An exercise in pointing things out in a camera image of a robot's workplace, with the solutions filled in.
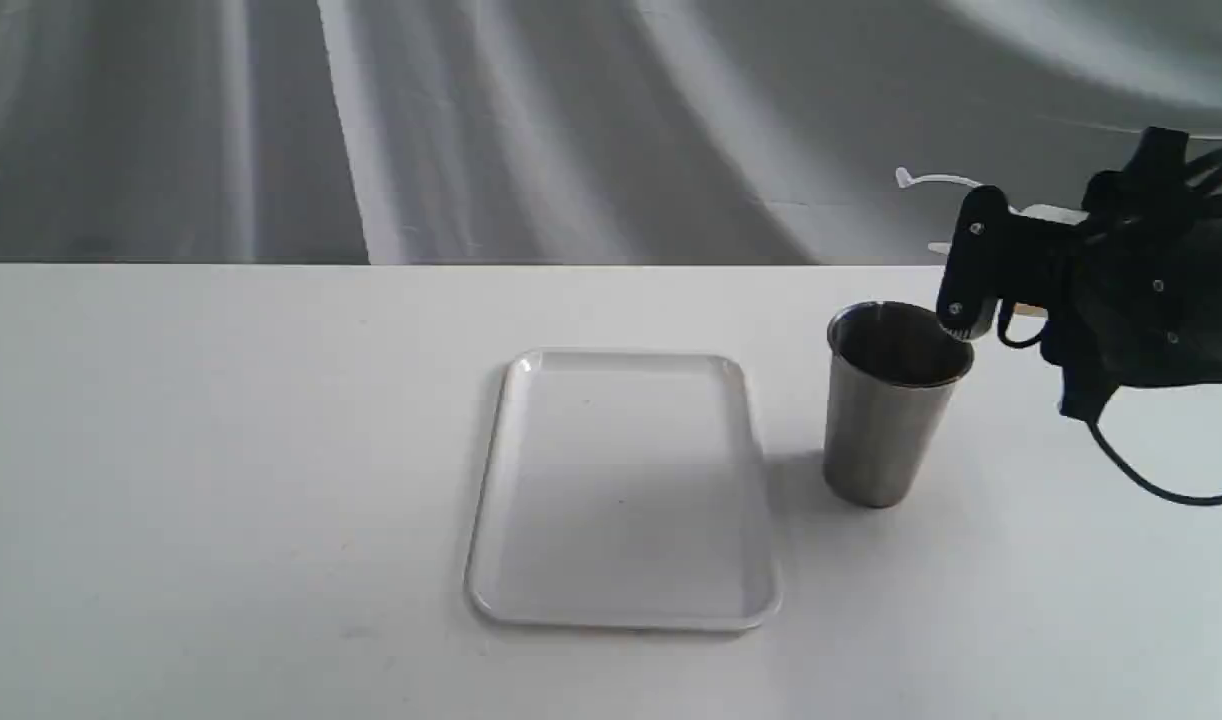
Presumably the black cable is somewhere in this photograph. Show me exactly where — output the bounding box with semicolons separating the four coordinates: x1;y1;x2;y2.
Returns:
995;143;1222;507

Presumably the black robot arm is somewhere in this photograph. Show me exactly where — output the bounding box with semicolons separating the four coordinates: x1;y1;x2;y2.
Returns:
935;127;1222;425

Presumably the white rectangular plastic tray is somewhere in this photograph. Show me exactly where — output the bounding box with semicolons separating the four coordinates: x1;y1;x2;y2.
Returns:
466;348;783;634

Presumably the translucent squeeze bottle amber liquid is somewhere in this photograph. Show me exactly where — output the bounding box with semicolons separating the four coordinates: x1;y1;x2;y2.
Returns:
895;167;1088;318

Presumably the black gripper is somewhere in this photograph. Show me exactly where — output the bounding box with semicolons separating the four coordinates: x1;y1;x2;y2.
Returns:
936;128;1222;421

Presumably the stainless steel cup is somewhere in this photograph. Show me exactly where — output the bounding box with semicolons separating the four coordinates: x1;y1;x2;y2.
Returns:
822;301;975;509

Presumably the grey backdrop cloth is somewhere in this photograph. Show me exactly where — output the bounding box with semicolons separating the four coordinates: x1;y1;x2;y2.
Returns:
0;1;1222;265

